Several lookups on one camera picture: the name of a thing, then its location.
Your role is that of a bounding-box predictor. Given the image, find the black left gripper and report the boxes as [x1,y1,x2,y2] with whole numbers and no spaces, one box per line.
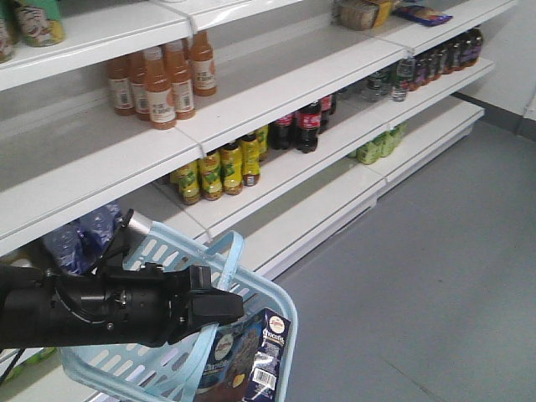
[98,264,244,348]

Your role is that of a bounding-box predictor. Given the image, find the dark blue cookie box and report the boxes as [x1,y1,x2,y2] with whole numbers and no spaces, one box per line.
[194,308,292,402]

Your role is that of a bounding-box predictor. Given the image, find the light blue plastic basket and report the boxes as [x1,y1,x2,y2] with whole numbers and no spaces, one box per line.
[59,221,298,401]

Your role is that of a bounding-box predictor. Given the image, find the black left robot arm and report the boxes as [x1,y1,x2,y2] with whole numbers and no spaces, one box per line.
[1,263,244,348]

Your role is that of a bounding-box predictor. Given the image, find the white store shelving unit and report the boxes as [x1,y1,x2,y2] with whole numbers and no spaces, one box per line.
[0,0,520,402]

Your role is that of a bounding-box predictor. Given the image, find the clear cookie tub yellow label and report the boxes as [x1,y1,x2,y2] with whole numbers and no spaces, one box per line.
[335,0,402,31]

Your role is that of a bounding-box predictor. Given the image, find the blue cookie bag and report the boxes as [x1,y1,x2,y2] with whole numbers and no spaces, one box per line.
[394,5,453,27]

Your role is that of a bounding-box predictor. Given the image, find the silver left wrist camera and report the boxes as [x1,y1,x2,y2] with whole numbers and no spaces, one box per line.
[99,209,152,268]

